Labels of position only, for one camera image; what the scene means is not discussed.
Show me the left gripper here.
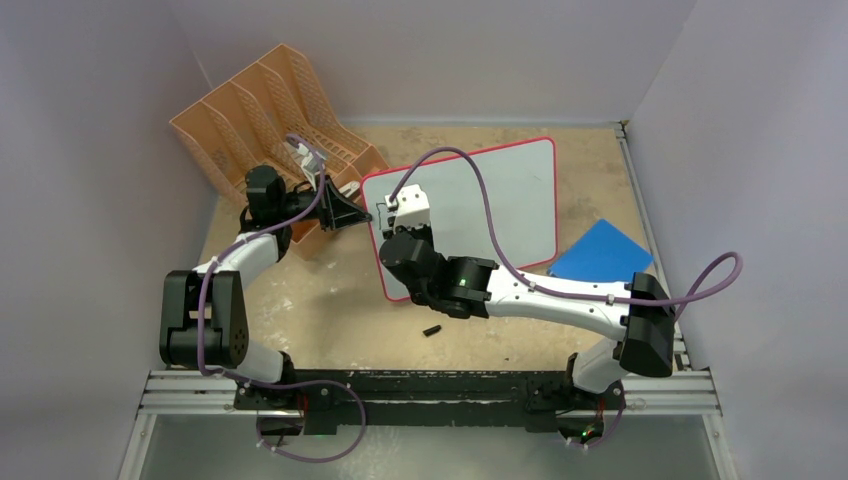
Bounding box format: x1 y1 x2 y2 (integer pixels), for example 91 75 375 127
275 175 371 232

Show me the black marker cap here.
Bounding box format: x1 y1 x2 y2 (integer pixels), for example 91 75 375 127
423 325 442 337

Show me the pink-framed whiteboard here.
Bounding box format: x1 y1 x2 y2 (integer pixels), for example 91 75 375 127
359 136 559 304

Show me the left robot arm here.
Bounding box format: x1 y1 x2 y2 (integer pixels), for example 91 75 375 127
159 165 372 409

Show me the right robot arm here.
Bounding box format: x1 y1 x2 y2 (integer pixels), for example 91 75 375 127
379 231 675 407

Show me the white stapler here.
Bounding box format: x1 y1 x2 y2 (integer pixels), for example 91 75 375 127
339 181 360 197

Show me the peach plastic file organizer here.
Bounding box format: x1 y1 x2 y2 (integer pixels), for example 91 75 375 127
168 43 391 261

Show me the blue notebook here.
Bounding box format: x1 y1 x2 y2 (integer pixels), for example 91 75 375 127
547 219 654 283

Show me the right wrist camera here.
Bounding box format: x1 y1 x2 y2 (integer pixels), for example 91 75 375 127
384 184 430 232

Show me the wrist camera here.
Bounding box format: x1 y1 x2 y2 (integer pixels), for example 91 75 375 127
296 143 327 194
384 184 430 232

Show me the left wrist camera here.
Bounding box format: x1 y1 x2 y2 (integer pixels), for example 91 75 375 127
296 143 327 194

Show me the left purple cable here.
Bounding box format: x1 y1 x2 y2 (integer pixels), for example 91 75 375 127
195 133 368 465

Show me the purple cable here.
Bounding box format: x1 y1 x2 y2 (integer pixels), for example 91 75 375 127
388 146 745 452
195 133 368 465

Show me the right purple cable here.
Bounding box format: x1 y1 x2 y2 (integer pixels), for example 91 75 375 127
388 146 745 452

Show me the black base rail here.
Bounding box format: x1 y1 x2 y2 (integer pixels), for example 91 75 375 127
234 369 623 436

